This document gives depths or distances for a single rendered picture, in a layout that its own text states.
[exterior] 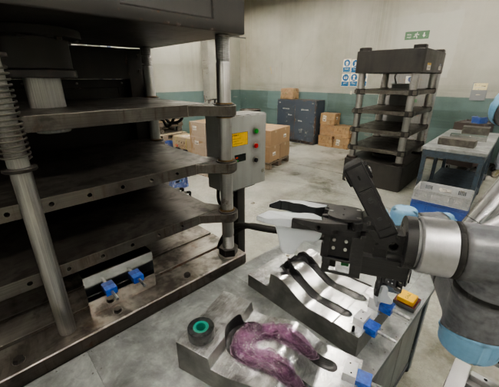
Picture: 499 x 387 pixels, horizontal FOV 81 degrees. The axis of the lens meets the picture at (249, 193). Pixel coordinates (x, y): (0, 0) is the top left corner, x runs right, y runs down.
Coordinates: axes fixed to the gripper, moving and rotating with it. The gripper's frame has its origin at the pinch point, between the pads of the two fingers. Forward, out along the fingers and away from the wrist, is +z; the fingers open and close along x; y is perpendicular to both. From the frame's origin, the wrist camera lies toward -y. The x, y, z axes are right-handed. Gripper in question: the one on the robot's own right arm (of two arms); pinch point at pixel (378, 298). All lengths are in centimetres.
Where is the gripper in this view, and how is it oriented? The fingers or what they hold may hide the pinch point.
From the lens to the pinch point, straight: 118.1
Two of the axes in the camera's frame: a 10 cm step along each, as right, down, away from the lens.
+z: 0.0, 9.3, 3.6
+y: 6.9, 2.6, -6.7
